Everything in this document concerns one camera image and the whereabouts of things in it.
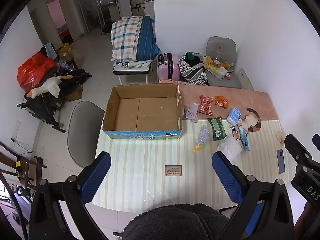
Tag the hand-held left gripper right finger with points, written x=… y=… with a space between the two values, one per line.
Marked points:
x=226 y=177

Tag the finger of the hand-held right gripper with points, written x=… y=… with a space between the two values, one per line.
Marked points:
x=296 y=148
x=317 y=142

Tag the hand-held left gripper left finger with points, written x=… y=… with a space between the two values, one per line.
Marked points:
x=96 y=177

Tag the white plastic bag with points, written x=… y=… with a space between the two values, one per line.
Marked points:
x=230 y=148

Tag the blue and white long packet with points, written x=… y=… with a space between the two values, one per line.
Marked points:
x=244 y=140

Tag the clear glittery bag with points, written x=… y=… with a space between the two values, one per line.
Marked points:
x=203 y=136

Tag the green snack packet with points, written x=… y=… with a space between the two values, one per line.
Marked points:
x=217 y=129

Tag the blue tissue packet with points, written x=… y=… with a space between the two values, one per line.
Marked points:
x=234 y=116

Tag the purple sock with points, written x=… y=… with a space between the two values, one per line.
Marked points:
x=192 y=112

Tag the red snack packet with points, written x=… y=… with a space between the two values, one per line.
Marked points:
x=206 y=105

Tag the orange snack packet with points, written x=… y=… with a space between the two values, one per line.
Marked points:
x=222 y=102

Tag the person's right forearm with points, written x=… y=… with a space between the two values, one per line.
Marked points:
x=310 y=217

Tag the crumpled beige tissue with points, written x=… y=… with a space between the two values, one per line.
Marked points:
x=280 y=138

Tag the blue smartphone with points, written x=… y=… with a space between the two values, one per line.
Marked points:
x=280 y=161

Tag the grey chair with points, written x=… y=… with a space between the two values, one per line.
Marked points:
x=83 y=132
x=225 y=45

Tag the dark fleece clothing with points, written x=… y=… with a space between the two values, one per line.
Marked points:
x=175 y=225

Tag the dark wooden chair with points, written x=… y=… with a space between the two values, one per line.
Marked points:
x=25 y=162

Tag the pink mat with cat print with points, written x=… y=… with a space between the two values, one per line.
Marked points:
x=240 y=100

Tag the white leaning panel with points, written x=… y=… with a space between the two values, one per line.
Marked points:
x=245 y=78

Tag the small brown cardboard box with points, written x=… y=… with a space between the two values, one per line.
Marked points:
x=74 y=93

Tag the black folding rack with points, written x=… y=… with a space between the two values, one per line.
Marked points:
x=45 y=107

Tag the small red box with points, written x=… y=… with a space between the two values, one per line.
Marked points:
x=228 y=77

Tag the white goose plush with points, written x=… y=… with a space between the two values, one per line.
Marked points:
x=50 y=86

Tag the beige tissue pack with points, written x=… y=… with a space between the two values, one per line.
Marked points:
x=217 y=73

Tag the patterned fabric bag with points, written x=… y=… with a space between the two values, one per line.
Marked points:
x=193 y=73

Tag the black padded bench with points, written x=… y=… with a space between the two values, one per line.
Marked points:
x=131 y=71

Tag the brown tape roll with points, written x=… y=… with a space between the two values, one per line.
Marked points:
x=216 y=63

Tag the yellow plastic bag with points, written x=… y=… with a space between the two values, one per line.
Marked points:
x=208 y=62

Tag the clear plastic bottle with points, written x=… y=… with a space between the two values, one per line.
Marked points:
x=218 y=53

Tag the pink suitcase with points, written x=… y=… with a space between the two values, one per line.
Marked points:
x=171 y=67

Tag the red plastic bag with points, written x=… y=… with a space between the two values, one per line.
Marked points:
x=33 y=70

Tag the yellow cardboard box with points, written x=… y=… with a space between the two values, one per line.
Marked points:
x=65 y=51

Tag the light blue towel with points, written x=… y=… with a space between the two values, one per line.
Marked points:
x=50 y=50

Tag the plaid folded quilt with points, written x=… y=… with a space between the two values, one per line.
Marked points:
x=135 y=37

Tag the black bag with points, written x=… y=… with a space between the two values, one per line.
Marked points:
x=106 y=28

